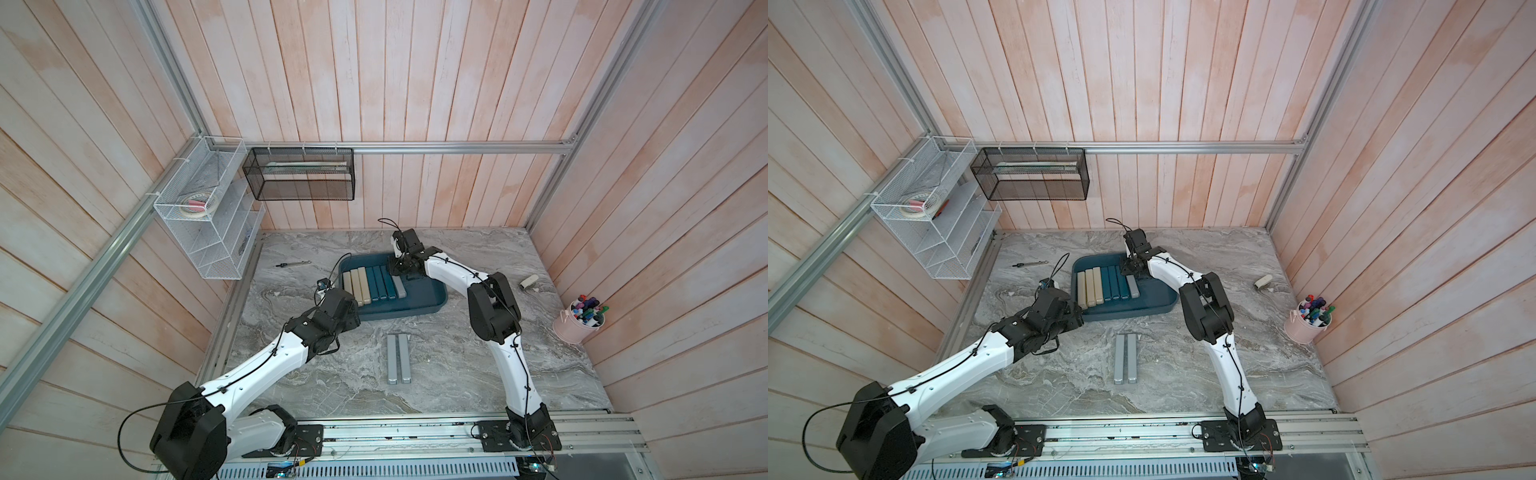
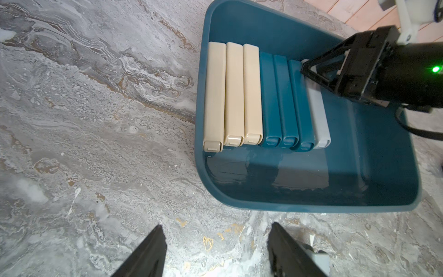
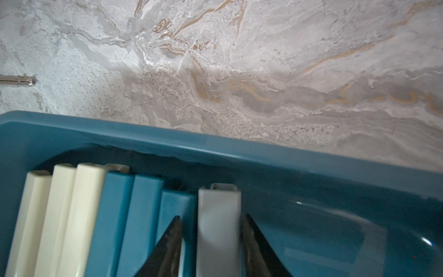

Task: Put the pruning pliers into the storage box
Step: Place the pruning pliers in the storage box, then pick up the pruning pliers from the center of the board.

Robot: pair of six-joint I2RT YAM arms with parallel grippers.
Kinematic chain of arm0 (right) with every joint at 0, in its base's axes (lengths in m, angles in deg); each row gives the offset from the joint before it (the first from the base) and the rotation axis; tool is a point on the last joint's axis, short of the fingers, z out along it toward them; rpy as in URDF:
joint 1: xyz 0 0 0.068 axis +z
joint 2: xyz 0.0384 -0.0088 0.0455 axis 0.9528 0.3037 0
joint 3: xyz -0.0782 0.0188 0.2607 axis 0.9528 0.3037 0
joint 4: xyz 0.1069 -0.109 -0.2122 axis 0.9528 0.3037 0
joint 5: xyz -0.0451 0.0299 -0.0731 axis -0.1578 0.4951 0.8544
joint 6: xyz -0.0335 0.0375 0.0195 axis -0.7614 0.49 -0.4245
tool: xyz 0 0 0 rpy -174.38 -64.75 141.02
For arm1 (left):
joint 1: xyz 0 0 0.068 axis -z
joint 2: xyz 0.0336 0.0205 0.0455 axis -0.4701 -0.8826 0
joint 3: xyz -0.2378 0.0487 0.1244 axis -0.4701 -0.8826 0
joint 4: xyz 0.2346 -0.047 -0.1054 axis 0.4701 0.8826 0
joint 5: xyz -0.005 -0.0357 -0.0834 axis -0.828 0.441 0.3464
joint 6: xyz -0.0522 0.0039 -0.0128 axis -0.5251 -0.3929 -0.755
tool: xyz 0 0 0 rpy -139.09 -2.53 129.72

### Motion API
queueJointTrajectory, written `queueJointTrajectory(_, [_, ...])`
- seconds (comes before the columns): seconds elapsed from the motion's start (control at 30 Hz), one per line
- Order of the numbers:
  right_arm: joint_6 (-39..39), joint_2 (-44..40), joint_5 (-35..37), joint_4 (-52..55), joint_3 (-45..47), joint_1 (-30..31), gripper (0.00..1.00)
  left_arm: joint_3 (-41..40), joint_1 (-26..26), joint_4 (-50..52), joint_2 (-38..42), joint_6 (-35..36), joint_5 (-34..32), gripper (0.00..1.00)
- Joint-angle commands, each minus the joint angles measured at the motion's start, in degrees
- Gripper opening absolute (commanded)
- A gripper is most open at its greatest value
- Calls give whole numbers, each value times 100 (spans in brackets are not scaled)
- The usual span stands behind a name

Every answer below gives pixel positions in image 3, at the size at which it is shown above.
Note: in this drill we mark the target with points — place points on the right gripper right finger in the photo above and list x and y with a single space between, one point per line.
260 260

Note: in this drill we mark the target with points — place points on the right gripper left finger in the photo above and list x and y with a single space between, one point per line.
164 261

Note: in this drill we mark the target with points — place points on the teal pliers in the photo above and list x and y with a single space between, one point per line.
183 204
141 224
110 224

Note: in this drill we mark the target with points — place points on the teal plastic storage box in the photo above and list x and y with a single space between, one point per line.
324 215

